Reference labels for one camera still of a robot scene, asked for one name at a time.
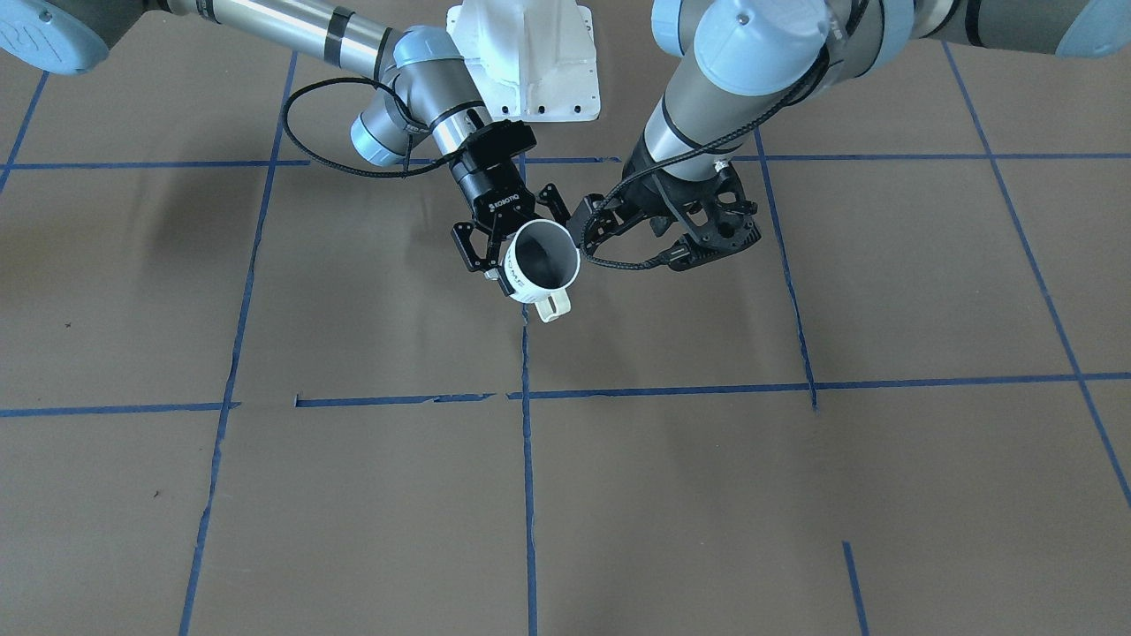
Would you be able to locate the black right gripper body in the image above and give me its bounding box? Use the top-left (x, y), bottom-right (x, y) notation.
top-left (450, 121), bottom-right (537, 238)

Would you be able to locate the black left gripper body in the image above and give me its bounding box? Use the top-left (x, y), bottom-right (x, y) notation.
top-left (621, 162), bottom-right (734, 232)

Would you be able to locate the white mug with handle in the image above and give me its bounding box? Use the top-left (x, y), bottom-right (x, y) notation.
top-left (497, 220), bottom-right (581, 323)

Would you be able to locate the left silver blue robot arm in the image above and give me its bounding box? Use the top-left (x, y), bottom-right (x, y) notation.
top-left (607, 1), bottom-right (1128, 227)

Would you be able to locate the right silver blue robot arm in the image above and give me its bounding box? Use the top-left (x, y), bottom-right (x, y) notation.
top-left (3, 1), bottom-right (579, 276)

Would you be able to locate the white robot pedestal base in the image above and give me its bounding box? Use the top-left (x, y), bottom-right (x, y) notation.
top-left (444, 1), bottom-right (602, 122)

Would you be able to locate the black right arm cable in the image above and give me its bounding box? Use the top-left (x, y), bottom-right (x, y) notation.
top-left (280, 76), bottom-right (460, 179)

